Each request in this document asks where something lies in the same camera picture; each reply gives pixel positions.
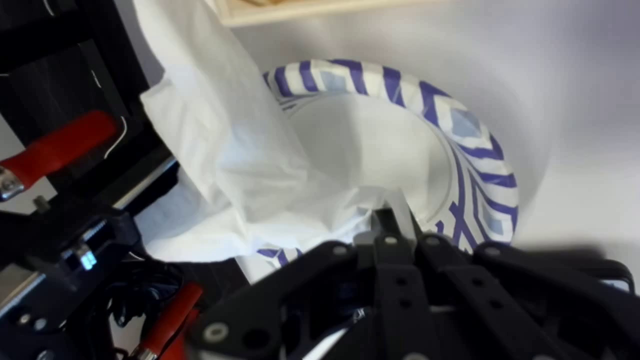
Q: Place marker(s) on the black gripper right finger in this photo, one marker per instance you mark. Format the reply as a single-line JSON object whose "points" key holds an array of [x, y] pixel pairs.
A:
{"points": [[507, 306]]}

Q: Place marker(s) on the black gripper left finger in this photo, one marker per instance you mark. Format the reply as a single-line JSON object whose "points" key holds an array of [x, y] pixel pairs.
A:
{"points": [[321, 300]]}

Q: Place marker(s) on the white tissue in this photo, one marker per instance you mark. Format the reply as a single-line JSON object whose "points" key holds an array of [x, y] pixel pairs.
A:
{"points": [[232, 132]]}

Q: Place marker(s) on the blue white patterned paper bowl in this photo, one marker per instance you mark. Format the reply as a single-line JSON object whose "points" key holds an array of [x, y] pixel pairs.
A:
{"points": [[467, 166]]}

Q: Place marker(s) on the black robot stand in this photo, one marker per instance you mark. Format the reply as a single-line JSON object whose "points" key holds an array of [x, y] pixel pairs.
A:
{"points": [[47, 61]]}

